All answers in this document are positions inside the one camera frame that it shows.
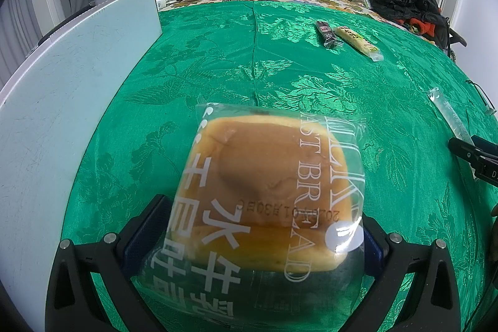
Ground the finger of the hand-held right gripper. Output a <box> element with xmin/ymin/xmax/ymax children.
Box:
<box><xmin>472</xmin><ymin>135</ymin><xmax>498</xmax><ymax>157</ymax></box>
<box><xmin>448</xmin><ymin>138</ymin><xmax>483</xmax><ymax>163</ymax></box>

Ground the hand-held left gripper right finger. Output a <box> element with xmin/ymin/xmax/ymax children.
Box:
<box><xmin>350</xmin><ymin>217</ymin><xmax>462</xmax><ymax>332</ymax></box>

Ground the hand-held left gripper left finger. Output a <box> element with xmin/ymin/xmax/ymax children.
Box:
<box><xmin>45</xmin><ymin>194</ymin><xmax>174</xmax><ymax>332</ymax></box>

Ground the long clear snack packet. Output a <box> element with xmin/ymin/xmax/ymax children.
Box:
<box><xmin>426</xmin><ymin>87</ymin><xmax>473</xmax><ymax>144</ymax></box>

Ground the clear bread packet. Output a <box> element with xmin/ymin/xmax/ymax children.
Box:
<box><xmin>132</xmin><ymin>102</ymin><xmax>370</xmax><ymax>332</ymax></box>

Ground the white cardboard box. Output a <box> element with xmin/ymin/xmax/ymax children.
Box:
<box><xmin>0</xmin><ymin>0</ymin><xmax>163</xmax><ymax>290</ymax></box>

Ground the yellow snack bar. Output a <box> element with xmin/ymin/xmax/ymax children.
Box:
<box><xmin>335</xmin><ymin>26</ymin><xmax>384</xmax><ymax>62</ymax></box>

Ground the small dark snack packet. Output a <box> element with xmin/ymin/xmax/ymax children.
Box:
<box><xmin>315</xmin><ymin>20</ymin><xmax>344</xmax><ymax>49</ymax></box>

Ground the green patterned blanket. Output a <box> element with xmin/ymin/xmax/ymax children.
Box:
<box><xmin>58</xmin><ymin>0</ymin><xmax>498</xmax><ymax>332</ymax></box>

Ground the thin black cord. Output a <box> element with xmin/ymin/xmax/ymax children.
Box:
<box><xmin>465</xmin><ymin>79</ymin><xmax>496</xmax><ymax>113</ymax></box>

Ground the black metal frame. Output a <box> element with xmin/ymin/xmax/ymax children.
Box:
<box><xmin>444</xmin><ymin>19</ymin><xmax>467</xmax><ymax>56</ymax></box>

